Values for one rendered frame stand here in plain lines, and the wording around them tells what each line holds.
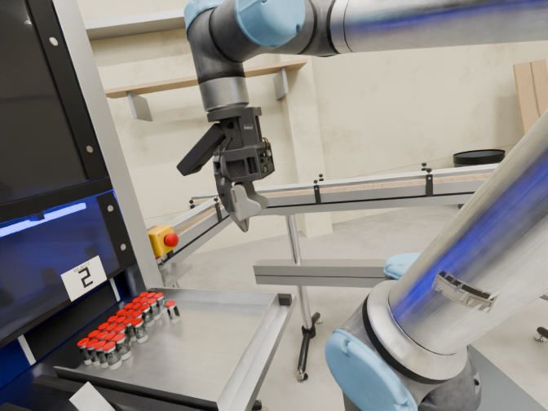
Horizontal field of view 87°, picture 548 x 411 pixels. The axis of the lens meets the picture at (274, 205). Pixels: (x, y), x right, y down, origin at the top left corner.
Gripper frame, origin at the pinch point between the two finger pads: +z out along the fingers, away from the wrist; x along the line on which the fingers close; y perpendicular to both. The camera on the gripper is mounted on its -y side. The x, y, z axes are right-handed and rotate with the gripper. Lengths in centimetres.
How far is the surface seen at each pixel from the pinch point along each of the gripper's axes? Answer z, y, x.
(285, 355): 110, -34, 80
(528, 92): -5, 180, 365
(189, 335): 21.3, -14.0, -5.4
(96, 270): 7.3, -35.6, -4.3
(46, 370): 21.5, -38.8, -18.1
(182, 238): 18, -46, 37
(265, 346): 21.6, 2.8, -5.7
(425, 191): 19, 41, 82
